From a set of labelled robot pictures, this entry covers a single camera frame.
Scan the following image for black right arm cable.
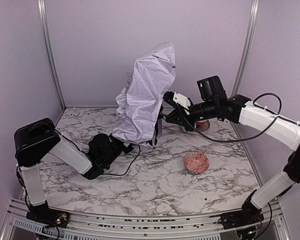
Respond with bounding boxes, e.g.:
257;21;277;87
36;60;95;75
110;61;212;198
179;92;283;143

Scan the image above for left aluminium frame post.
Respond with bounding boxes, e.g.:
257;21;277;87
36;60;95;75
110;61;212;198
37;0;66;112

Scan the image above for orange white bowl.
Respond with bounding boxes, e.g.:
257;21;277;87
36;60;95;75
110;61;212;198
195;120;207;128

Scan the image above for lilac folding umbrella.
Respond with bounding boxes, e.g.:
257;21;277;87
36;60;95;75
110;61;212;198
112;41;176;147

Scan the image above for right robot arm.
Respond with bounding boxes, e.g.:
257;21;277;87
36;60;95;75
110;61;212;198
163;75;300;228

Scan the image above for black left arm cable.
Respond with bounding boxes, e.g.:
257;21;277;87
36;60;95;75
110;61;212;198
103;144;141;177

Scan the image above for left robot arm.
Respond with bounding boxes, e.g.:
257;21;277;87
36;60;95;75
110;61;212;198
13;118;134;227

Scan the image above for aluminium frame post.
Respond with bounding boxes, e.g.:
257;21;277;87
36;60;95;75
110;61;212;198
231;0;260;95
37;0;66;112

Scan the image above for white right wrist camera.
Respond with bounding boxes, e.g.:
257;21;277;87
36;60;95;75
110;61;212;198
172;92;193;110

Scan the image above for grey swirl plate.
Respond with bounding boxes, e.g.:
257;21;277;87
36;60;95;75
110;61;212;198
179;120;211;134

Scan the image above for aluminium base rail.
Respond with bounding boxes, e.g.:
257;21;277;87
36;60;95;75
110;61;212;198
0;199;291;240

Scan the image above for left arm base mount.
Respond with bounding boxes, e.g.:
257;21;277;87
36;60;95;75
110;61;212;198
26;209;70;228

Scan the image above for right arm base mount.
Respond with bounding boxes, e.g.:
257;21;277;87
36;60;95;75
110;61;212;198
218;209;265;230

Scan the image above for right aluminium frame post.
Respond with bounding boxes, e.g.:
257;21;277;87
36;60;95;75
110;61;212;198
231;0;260;95

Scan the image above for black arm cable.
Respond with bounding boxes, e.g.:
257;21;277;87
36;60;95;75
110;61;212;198
103;144;141;177
179;92;283;143

